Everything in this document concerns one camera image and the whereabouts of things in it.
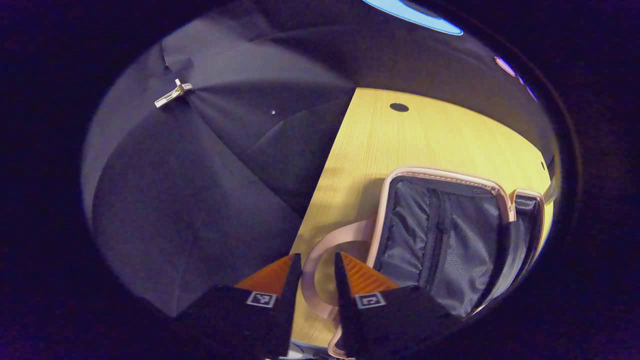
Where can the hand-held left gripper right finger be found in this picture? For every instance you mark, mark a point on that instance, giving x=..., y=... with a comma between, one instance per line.
x=345, y=310

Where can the pink suitcase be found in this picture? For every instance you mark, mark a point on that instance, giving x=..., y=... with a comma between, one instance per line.
x=450, y=235

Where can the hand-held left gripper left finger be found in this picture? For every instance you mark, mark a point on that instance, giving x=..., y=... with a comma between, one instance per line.
x=287, y=310

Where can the pale metal cloth clip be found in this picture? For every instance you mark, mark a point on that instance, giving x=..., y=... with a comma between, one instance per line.
x=172, y=93

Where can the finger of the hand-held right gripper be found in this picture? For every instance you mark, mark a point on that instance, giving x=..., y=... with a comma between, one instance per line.
x=507, y=260

